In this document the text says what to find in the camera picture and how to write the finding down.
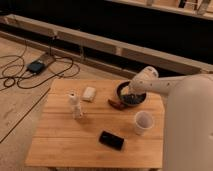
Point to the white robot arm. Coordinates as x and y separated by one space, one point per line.
188 122

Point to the dark power adapter box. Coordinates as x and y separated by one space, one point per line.
36 67

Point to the white rectangular sponge block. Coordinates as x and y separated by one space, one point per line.
89 94

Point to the brown curved wooden piece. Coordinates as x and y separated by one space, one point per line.
117 105

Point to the wooden table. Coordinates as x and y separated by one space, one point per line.
62 141

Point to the black rectangular case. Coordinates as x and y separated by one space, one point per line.
111 140

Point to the dark bowl with contents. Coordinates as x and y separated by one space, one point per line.
129 99

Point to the long wooden beam frame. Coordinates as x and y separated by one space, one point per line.
133 52

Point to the small white plastic bottle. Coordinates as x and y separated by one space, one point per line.
76 106

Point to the white paper cup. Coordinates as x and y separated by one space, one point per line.
143 121

